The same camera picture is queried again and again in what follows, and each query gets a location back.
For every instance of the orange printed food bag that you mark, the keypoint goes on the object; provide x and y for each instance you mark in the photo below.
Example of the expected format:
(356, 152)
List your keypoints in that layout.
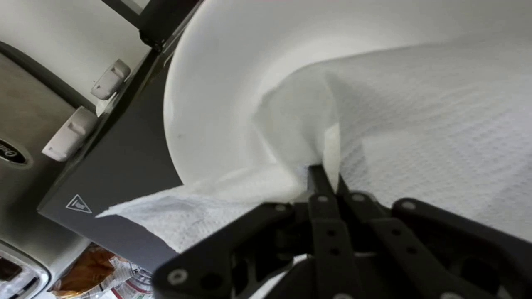
(93, 274)

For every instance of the black toaster oven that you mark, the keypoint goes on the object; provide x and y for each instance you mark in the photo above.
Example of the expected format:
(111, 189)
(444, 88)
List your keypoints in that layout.
(121, 166)

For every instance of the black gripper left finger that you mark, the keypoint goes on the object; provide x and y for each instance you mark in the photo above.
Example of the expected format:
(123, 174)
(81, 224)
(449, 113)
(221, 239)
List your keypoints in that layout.
(326, 232)

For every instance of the white paper towel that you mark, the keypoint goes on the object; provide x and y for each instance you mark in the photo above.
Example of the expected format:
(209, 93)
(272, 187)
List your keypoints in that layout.
(432, 121)

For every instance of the white round plate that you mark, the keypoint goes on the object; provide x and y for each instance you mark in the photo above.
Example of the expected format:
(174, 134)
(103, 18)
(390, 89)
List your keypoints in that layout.
(232, 66)

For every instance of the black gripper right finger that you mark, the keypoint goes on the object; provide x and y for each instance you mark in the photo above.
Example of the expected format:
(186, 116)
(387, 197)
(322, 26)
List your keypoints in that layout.
(399, 249)

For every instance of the silver two-slot toaster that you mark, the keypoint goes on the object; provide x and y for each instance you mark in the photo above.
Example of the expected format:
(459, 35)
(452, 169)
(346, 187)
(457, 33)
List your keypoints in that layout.
(26, 109)

